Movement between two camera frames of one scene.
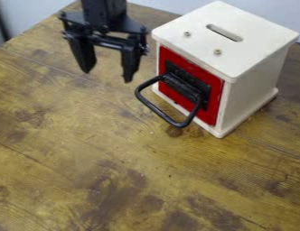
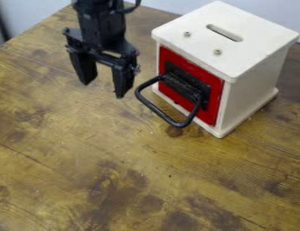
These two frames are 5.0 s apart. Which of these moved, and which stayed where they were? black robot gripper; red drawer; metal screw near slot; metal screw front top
Moved: black robot gripper
Stayed: metal screw near slot; red drawer; metal screw front top
